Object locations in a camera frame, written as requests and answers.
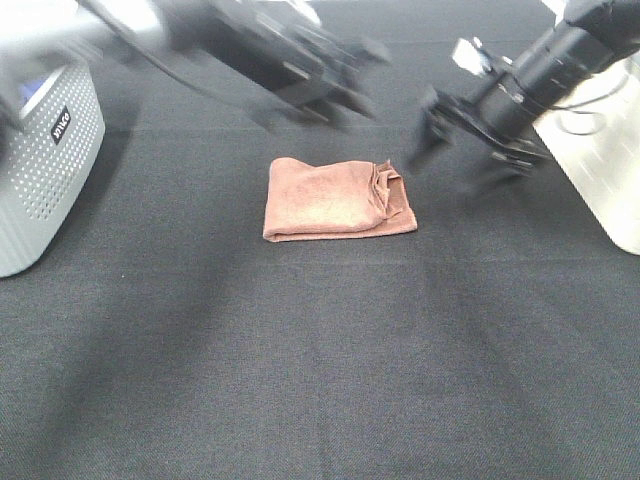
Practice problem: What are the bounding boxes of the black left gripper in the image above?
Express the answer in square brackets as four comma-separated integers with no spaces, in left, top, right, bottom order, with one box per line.
[254,19,391,131]

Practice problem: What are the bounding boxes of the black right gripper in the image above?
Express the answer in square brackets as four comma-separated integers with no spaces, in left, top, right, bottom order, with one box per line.
[407,87,550,198]

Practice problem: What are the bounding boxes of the brown microfibre towel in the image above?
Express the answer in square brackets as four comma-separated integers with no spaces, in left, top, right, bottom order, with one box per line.
[263,157,418,242]

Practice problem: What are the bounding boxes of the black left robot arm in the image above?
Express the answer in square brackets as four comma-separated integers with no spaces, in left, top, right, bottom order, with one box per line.
[144,1,390,130]

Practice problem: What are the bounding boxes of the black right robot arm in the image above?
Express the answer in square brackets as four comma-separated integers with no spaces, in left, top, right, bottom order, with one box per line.
[407,1,639,190]

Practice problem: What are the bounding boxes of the white plastic bin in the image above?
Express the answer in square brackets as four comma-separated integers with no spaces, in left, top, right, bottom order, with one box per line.
[534,53,639,255]

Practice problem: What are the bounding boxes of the grey perforated laundry basket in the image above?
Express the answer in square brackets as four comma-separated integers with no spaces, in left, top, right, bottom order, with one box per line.
[1,32,105,278]

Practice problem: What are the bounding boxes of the blue cloth in basket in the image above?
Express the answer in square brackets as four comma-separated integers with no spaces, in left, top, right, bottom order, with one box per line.
[19,79,45,105]

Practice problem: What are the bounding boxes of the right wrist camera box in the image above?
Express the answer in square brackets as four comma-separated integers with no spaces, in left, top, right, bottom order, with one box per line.
[451,37,493,76]

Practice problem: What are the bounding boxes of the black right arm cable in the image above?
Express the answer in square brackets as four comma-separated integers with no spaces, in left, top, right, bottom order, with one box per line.
[552,69,636,136]

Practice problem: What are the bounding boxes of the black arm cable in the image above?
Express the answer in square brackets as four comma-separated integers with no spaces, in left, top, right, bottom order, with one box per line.
[552,69,636,136]
[84,0,261,109]

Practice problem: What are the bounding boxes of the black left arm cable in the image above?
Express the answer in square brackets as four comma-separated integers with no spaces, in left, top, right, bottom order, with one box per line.
[84,0,261,109]

